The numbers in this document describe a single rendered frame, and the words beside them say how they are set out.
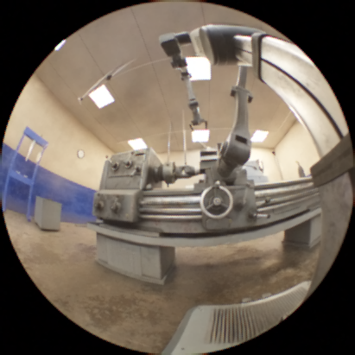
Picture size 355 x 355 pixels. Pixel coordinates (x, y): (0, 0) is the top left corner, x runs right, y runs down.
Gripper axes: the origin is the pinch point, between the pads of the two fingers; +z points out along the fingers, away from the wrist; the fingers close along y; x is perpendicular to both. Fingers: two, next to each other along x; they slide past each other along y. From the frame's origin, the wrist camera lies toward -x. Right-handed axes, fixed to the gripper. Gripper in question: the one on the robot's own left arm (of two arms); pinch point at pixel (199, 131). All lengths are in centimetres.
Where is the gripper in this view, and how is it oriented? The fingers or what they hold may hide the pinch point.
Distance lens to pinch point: 87.1
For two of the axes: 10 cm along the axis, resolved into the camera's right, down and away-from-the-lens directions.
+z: 1.7, 9.7, 1.5
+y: -9.4, 1.1, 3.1
